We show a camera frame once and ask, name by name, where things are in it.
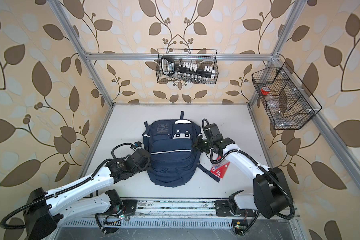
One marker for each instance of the red stationery blister pack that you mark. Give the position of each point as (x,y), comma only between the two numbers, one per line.
(220,169)

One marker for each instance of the black socket wrench set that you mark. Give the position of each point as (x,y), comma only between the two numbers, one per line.
(169,67)

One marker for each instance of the aluminium cage frame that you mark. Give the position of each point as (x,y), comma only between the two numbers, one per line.
(329,17)

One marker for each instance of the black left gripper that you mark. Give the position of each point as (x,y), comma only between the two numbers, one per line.
(149,167)

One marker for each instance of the red capped clear bottle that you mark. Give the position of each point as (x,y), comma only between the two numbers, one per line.
(266,92)

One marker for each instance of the black wire basket back wall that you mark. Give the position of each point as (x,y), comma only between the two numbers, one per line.
(187,55)

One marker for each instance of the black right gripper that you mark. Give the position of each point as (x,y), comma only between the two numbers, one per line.
(197,144)

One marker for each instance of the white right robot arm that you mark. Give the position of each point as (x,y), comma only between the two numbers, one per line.
(271,195)

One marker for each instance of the black wire basket right wall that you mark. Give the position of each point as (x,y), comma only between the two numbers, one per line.
(293,105)

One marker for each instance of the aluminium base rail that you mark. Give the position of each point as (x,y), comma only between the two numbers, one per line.
(145,208)

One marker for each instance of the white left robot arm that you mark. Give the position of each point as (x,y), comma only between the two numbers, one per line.
(38,219)

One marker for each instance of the black wire basket wall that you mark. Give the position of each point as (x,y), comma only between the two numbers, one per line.
(293,105)
(187,55)

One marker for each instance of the navy blue student backpack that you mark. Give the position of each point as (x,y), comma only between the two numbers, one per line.
(172,145)

